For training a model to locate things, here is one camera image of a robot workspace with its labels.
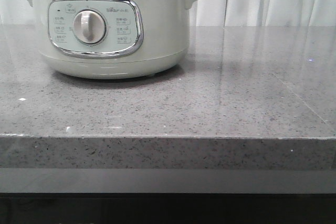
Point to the pale green electric pot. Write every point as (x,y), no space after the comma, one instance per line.
(112,39)

